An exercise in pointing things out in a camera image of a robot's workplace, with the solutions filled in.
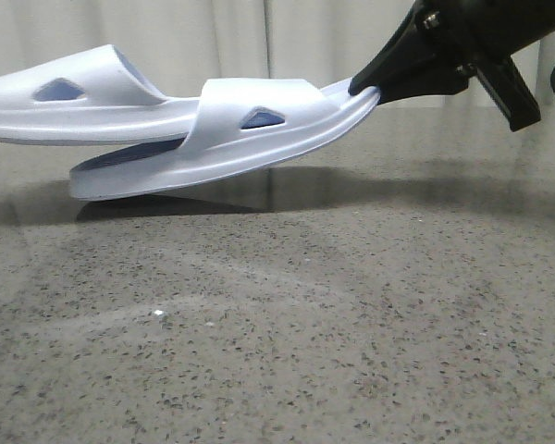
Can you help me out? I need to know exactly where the beige pleated curtain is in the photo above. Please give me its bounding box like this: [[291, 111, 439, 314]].
[[0, 0, 555, 110]]

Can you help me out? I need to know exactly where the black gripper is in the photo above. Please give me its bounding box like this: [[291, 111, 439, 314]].
[[349, 0, 555, 131]]

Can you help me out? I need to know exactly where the light blue slipper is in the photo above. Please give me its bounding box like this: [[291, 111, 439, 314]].
[[0, 44, 199, 145], [69, 79, 380, 201]]

